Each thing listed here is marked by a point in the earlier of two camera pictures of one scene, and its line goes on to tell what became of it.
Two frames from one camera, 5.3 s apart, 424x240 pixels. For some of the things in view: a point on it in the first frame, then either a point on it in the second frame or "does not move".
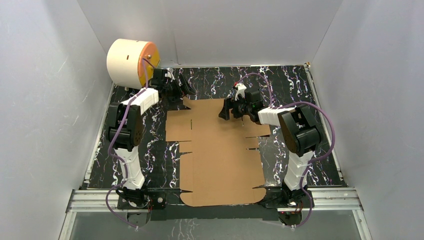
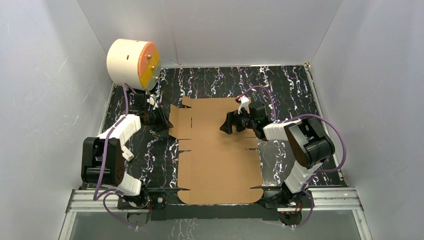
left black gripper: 178,89 to 159,117
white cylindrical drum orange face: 130,62 does not move
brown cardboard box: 221,166 does not move
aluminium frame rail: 325,198 does not move
